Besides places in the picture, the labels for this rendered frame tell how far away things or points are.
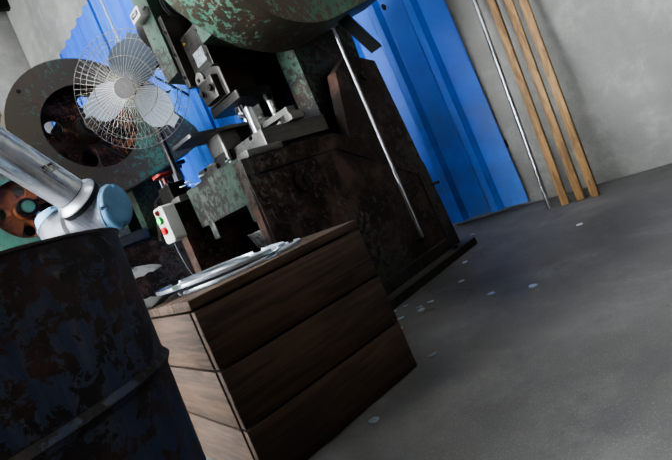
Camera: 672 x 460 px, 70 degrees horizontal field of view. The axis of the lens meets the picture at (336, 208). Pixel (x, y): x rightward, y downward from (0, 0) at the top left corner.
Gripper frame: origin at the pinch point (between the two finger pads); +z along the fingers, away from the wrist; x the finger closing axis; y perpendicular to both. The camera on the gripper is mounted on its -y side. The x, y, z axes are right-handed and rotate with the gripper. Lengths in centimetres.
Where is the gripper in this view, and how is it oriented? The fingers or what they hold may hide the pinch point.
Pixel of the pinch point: (161, 281)
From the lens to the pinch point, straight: 109.9
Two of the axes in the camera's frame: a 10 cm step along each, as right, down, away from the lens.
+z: 8.7, -2.9, 4.0
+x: 3.2, 9.5, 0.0
